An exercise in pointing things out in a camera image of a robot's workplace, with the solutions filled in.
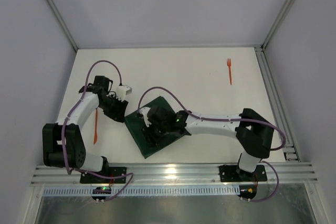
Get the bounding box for green cloth napkin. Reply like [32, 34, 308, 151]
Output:
[124, 96, 189, 158]

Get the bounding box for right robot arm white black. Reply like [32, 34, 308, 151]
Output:
[139, 105, 274, 180]

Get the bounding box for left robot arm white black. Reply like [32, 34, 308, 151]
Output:
[42, 76, 132, 178]

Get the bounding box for orange plastic knife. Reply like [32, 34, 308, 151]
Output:
[93, 109, 98, 145]

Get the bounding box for left black controller board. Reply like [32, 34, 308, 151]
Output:
[91, 186, 111, 201]

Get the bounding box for black controller board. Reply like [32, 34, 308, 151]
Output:
[238, 186, 257, 201]
[91, 186, 111, 201]

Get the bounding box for orange plastic fork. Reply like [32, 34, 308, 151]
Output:
[226, 58, 232, 85]

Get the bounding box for right black controller board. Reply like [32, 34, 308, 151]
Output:
[238, 186, 257, 201]

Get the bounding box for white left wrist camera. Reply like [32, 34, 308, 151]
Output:
[115, 85, 132, 101]

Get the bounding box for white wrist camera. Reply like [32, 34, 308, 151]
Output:
[138, 106, 151, 127]
[115, 85, 132, 101]

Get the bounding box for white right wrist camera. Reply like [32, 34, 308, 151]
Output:
[138, 106, 151, 127]

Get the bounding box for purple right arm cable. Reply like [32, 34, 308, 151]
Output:
[136, 86, 287, 203]

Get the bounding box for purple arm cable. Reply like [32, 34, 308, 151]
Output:
[136, 86, 287, 203]
[61, 60, 134, 205]

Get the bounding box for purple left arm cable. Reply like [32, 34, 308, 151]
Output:
[61, 60, 134, 205]

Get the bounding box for slotted grey cable duct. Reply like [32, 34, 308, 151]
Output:
[43, 185, 239, 197]

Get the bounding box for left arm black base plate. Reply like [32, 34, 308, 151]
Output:
[80, 166, 127, 184]

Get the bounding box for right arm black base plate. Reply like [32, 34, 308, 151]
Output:
[218, 165, 268, 183]

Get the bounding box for aluminium frame rail right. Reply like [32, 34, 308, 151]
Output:
[255, 46, 301, 162]

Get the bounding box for aluminium frame post left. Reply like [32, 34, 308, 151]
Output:
[45, 0, 79, 52]

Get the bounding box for aluminium frame post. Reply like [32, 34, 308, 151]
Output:
[261, 0, 296, 51]
[45, 0, 79, 52]

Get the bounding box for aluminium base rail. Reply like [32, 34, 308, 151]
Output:
[30, 162, 318, 186]

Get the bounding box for aluminium frame post right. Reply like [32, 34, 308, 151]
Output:
[261, 0, 296, 51]

